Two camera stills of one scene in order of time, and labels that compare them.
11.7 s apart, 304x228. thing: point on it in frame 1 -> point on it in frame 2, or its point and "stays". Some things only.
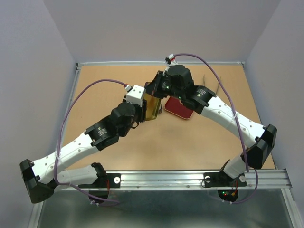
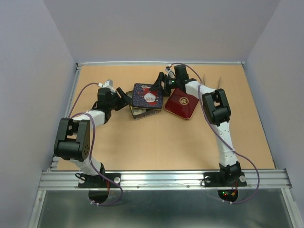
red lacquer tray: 174,106 stays
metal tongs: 204,80 stays
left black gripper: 142,111 -> 125,100
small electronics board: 228,195 stays
